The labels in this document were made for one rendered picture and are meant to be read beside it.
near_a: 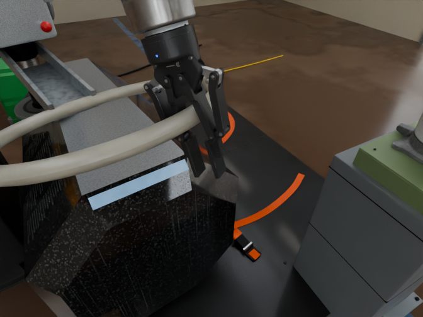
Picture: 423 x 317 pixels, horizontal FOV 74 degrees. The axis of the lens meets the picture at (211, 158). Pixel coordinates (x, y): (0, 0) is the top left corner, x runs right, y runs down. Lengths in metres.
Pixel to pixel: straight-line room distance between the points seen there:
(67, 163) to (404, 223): 0.93
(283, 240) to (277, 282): 0.26
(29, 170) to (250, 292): 1.32
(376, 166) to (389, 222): 0.18
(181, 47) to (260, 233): 1.48
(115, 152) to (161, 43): 0.15
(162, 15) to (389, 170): 0.82
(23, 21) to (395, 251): 1.37
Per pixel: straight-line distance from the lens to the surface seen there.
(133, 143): 0.38
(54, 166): 0.40
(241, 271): 1.62
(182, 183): 0.94
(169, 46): 0.39
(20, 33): 1.12
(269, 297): 1.58
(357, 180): 1.08
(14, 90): 2.84
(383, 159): 1.03
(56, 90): 0.96
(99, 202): 0.89
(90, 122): 1.19
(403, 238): 1.07
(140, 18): 0.39
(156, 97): 0.46
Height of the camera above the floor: 1.45
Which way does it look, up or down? 41 degrees down
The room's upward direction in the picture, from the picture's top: straight up
